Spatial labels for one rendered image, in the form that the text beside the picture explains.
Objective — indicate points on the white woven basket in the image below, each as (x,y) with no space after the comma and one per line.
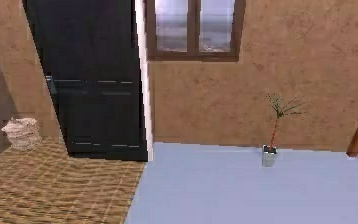
(21,132)

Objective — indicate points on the black room door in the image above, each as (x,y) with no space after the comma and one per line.
(93,83)

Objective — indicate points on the house plant in grey pot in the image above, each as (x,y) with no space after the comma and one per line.
(269,156)

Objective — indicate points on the brown framed window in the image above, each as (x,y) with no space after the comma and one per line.
(195,30)

